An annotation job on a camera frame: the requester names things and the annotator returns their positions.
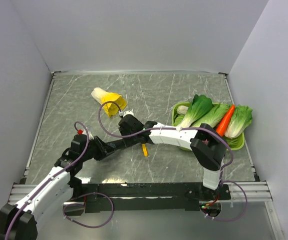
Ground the aluminium frame rail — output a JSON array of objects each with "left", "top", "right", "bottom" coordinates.
[{"left": 8, "top": 181, "right": 273, "bottom": 205}]

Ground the purple cable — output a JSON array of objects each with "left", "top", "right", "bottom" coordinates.
[
  {"left": 98, "top": 101, "right": 234, "bottom": 173},
  {"left": 5, "top": 121, "right": 91, "bottom": 240}
]

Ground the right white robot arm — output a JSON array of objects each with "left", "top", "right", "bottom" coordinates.
[{"left": 118, "top": 114, "right": 227, "bottom": 199}]

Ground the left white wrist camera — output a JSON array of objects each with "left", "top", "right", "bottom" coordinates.
[{"left": 77, "top": 127, "right": 94, "bottom": 141}]

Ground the black remote control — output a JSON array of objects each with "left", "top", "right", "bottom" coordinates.
[{"left": 106, "top": 137, "right": 140, "bottom": 150}]

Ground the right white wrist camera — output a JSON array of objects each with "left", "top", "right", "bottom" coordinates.
[{"left": 118, "top": 110, "right": 134, "bottom": 118}]

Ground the green plastic tray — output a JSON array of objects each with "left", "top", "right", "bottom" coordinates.
[{"left": 172, "top": 102, "right": 245, "bottom": 151}]

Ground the light green napa cabbage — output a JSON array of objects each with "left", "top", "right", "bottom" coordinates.
[{"left": 191, "top": 103, "right": 231, "bottom": 128}]

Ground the yellow toy cabbage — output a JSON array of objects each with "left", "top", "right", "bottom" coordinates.
[{"left": 91, "top": 87, "right": 127, "bottom": 118}]

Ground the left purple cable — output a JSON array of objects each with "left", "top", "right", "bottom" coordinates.
[{"left": 5, "top": 121, "right": 91, "bottom": 240}]

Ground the dark green bok choy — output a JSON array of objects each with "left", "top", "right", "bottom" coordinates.
[{"left": 173, "top": 94, "right": 213, "bottom": 128}]

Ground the orange toy carrot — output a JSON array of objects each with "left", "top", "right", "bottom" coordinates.
[{"left": 216, "top": 105, "right": 235, "bottom": 137}]

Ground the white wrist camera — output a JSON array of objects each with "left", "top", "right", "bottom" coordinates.
[
  {"left": 118, "top": 110, "right": 134, "bottom": 118},
  {"left": 77, "top": 127, "right": 94, "bottom": 141}
]

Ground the yellow handled screwdriver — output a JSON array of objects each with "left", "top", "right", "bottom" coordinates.
[{"left": 141, "top": 143, "right": 148, "bottom": 157}]

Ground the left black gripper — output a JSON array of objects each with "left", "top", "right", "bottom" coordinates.
[{"left": 81, "top": 135, "right": 116, "bottom": 162}]

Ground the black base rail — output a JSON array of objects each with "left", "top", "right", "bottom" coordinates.
[{"left": 64, "top": 182, "right": 231, "bottom": 213}]

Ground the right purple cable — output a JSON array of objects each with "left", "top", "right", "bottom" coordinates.
[{"left": 98, "top": 101, "right": 234, "bottom": 173}]

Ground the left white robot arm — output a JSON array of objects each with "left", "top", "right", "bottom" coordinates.
[{"left": 0, "top": 134, "right": 116, "bottom": 240}]

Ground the green lettuce toy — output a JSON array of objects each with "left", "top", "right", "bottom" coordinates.
[{"left": 224, "top": 105, "right": 252, "bottom": 139}]

